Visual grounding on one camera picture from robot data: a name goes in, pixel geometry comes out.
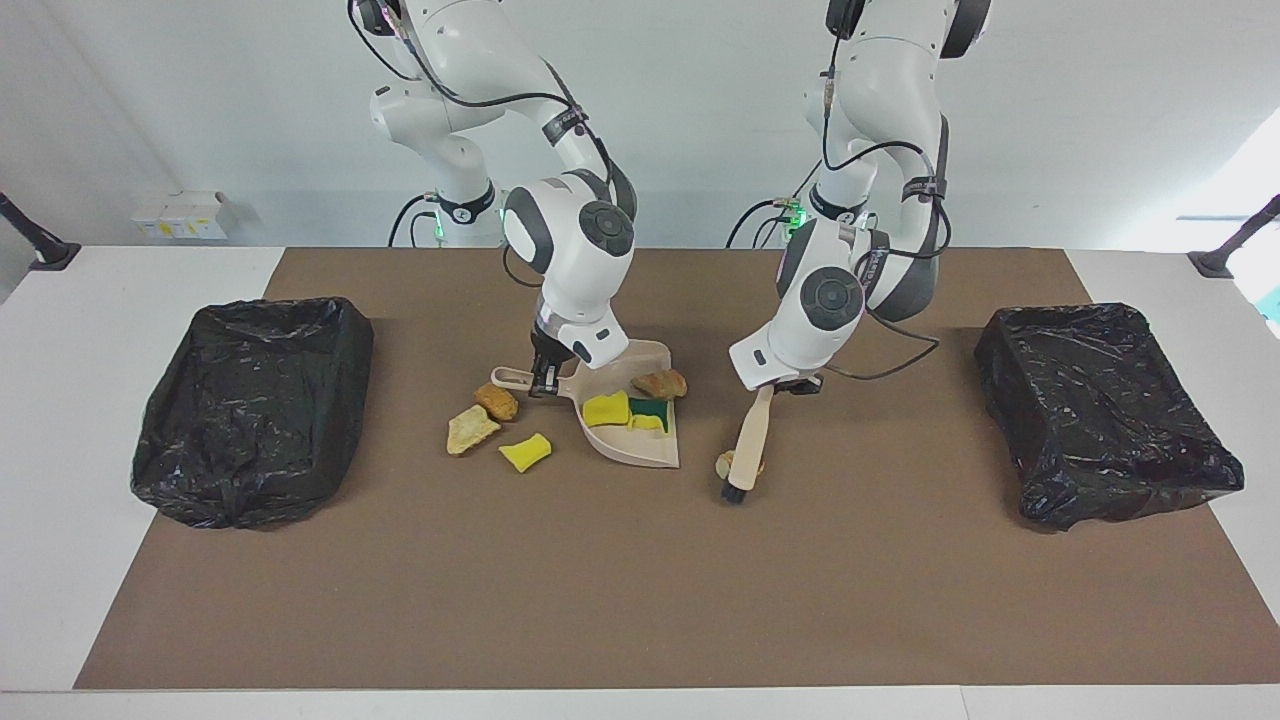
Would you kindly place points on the brown table mat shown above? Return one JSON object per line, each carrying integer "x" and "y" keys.
{"x": 600, "y": 600}

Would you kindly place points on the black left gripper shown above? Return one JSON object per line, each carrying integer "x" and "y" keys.
{"x": 788, "y": 379}

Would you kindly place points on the green and yellow sponge piece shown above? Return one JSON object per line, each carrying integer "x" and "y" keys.
{"x": 648, "y": 412}

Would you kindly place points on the wavy orange striped foam piece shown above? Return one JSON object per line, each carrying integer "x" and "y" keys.
{"x": 724, "y": 463}

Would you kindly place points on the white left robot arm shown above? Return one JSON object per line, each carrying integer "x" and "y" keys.
{"x": 800, "y": 330}

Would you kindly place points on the pale beige stone-like piece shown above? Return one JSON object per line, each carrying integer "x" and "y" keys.
{"x": 470, "y": 430}

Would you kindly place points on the brown cork-like piece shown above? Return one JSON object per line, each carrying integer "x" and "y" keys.
{"x": 497, "y": 401}

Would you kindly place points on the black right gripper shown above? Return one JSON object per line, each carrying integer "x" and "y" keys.
{"x": 546, "y": 355}

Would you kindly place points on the black bag lined bin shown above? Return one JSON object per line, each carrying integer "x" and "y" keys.
{"x": 1100, "y": 420}
{"x": 250, "y": 420}

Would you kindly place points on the small yellow sponge wedge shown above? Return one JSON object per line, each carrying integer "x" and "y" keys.
{"x": 525, "y": 453}

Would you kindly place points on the white wall socket box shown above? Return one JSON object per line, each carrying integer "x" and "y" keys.
{"x": 180, "y": 215}

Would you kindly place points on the beige hand brush black bristles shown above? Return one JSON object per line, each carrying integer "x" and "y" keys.
{"x": 752, "y": 430}

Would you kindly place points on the beige plastic dustpan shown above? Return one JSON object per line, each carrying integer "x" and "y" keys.
{"x": 640, "y": 448}

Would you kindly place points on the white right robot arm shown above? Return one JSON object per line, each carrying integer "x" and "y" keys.
{"x": 580, "y": 270}

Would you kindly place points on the rounded orange striped foam piece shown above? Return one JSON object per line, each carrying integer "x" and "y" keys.
{"x": 660, "y": 384}

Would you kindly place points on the black stand pole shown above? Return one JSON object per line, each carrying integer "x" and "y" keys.
{"x": 50, "y": 255}
{"x": 1215, "y": 262}

